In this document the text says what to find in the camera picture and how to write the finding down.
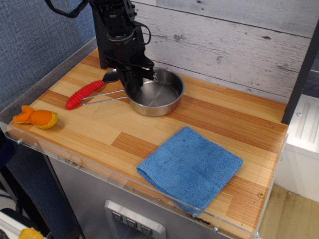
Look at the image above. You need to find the orange plush fish toy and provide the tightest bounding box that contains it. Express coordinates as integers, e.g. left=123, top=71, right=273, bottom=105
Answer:
left=13, top=106, right=58, bottom=129

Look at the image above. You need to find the black sleeved cable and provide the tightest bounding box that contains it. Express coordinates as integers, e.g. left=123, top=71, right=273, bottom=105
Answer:
left=44, top=0, right=89, bottom=18

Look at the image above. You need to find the dark right vertical post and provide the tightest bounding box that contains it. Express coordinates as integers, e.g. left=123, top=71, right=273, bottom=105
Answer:
left=281, top=28, right=319, bottom=125

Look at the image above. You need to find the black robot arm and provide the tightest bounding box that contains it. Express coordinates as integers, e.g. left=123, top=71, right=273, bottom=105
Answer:
left=89, top=0, right=157, bottom=94

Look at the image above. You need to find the silver button control panel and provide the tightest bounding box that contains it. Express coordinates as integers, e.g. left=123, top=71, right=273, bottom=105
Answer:
left=104, top=199, right=167, bottom=239

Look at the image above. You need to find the red-handled metal spoon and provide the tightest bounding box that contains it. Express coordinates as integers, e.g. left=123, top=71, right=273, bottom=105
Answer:
left=65, top=69, right=119, bottom=110

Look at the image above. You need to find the folded blue cloth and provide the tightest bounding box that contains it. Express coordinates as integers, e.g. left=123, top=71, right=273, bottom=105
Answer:
left=137, top=127, right=244, bottom=216

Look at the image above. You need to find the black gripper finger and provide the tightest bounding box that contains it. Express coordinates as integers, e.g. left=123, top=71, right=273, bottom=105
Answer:
left=116, top=67, right=131, bottom=89
left=129, top=72, right=143, bottom=94

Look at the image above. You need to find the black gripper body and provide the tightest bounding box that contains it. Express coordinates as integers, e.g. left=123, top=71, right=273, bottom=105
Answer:
left=106, top=21, right=157, bottom=80

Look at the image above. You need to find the stainless steel pot with handle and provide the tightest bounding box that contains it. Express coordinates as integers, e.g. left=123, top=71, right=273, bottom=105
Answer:
left=80, top=67, right=185, bottom=117

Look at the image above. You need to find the white ribbed appliance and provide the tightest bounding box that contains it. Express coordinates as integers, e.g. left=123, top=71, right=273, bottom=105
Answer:
left=274, top=95, right=319, bottom=202

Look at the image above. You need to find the clear acrylic front guard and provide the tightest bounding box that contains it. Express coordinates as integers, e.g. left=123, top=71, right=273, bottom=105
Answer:
left=1, top=119, right=287, bottom=239

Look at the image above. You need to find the stainless steel cabinet front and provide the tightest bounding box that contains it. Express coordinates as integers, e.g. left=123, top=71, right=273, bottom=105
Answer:
left=49, top=157, right=228, bottom=239

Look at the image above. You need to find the yellow cloth object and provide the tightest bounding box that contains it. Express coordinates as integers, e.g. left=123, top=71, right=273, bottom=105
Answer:
left=18, top=228, right=44, bottom=239

